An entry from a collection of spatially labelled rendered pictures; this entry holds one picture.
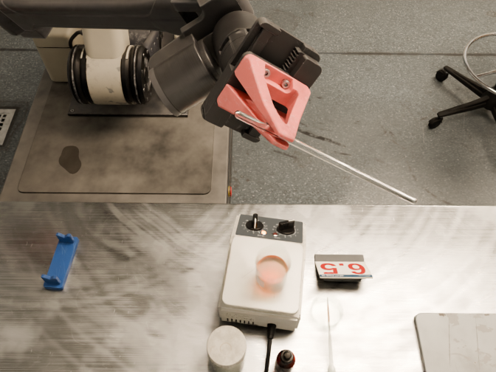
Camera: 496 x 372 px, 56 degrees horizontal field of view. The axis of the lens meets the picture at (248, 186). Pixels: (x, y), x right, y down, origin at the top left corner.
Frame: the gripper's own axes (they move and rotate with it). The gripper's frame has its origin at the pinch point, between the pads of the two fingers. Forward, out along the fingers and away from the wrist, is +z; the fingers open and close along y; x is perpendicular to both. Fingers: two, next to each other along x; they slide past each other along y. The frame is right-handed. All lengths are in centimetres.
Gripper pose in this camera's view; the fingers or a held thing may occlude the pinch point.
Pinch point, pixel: (280, 136)
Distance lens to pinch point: 35.4
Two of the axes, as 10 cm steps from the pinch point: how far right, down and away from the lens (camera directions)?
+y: 5.5, -7.0, -4.5
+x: 8.2, 3.3, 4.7
